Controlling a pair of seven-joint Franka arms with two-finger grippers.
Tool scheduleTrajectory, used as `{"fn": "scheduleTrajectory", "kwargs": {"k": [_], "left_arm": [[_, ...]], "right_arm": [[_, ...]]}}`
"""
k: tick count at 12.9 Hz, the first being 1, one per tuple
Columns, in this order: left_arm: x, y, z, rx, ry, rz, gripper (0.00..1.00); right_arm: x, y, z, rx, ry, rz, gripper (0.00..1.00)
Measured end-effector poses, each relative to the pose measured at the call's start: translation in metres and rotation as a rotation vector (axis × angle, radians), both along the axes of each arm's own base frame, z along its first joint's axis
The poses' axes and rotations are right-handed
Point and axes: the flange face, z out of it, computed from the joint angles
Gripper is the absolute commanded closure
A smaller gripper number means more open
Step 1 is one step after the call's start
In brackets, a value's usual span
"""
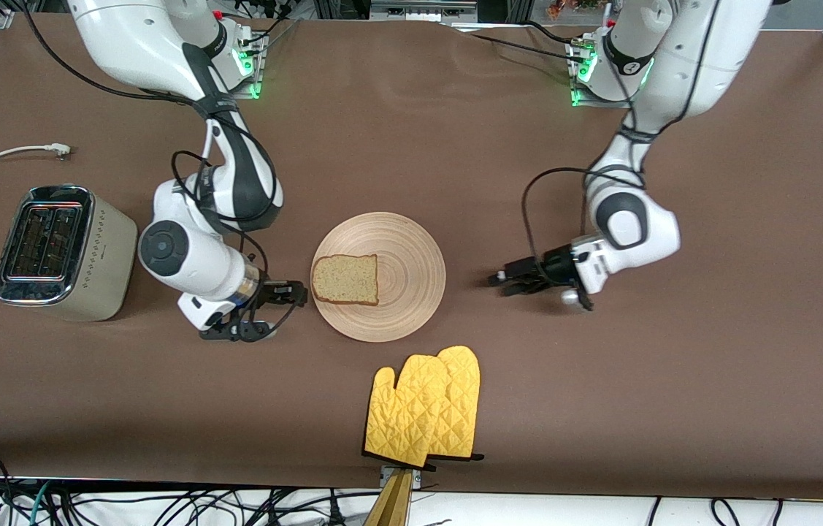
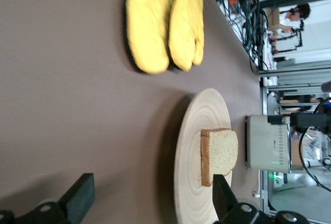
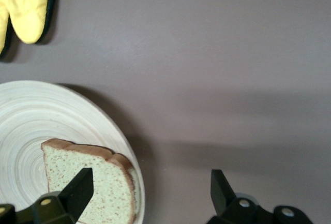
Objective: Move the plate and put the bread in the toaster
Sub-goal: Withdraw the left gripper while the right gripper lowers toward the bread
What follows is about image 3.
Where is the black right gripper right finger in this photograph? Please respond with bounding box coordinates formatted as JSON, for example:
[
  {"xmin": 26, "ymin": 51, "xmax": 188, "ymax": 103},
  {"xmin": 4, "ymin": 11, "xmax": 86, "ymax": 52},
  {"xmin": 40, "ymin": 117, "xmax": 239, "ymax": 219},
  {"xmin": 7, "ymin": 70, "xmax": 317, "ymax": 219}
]
[{"xmin": 206, "ymin": 169, "xmax": 315, "ymax": 224}]

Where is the round light wooden plate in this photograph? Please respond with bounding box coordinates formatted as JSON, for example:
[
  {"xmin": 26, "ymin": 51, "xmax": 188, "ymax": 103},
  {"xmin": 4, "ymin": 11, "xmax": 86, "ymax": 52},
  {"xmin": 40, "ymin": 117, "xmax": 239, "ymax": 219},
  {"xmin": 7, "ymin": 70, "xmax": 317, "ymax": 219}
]
[{"xmin": 0, "ymin": 80, "xmax": 146, "ymax": 224}]

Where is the yellow quilted oven mitt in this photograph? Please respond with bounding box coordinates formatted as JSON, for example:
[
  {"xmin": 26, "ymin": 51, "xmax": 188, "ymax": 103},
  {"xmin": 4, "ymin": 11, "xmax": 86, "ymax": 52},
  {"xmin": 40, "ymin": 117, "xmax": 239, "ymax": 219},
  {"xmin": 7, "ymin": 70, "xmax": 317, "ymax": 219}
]
[{"xmin": 0, "ymin": 0, "xmax": 59, "ymax": 59}]

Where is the slice of brown bread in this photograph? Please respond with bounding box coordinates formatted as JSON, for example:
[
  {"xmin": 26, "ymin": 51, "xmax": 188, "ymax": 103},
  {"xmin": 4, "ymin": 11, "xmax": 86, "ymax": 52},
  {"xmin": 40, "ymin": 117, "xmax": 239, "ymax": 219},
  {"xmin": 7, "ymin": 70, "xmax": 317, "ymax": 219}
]
[{"xmin": 40, "ymin": 138, "xmax": 142, "ymax": 224}]

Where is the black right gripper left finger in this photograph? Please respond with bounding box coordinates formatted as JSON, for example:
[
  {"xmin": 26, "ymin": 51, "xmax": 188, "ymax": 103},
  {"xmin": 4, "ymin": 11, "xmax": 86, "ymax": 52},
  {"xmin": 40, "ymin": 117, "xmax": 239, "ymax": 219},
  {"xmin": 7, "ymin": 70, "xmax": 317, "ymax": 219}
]
[{"xmin": 0, "ymin": 167, "xmax": 94, "ymax": 224}]

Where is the brown table cover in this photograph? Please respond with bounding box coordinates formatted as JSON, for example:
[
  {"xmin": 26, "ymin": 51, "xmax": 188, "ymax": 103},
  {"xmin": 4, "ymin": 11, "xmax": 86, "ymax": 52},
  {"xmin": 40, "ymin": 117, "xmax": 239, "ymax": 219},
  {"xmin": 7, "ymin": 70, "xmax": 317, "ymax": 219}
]
[{"xmin": 0, "ymin": 0, "xmax": 331, "ymax": 224}]

